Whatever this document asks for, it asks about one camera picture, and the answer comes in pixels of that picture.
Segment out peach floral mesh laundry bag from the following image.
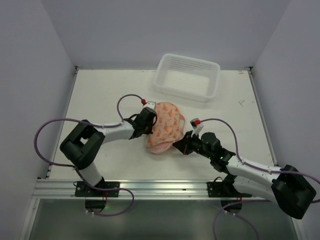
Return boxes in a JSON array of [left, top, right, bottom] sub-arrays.
[[146, 102, 186, 154]]

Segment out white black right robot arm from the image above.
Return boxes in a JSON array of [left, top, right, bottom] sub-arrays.
[[173, 131, 317, 220]]

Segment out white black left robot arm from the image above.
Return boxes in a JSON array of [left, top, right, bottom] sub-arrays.
[[59, 103, 157, 197]]

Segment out white plastic mesh basket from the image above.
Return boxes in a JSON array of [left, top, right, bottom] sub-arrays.
[[153, 53, 221, 103]]

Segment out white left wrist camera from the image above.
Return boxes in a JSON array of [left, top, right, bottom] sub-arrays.
[[144, 101, 157, 110]]

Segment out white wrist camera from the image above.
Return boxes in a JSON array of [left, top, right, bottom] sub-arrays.
[[144, 101, 157, 110], [190, 118, 204, 136]]

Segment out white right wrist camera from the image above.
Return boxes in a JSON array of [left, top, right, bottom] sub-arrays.
[[190, 118, 204, 136]]

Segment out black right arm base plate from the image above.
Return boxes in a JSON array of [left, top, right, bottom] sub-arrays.
[[206, 174, 252, 198]]

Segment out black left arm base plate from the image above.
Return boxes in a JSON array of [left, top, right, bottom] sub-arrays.
[[73, 180, 120, 198]]

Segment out aluminium mounting rail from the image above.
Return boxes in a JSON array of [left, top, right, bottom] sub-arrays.
[[32, 178, 276, 202]]

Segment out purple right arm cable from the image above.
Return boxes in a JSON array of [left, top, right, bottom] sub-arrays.
[[197, 118, 320, 240]]

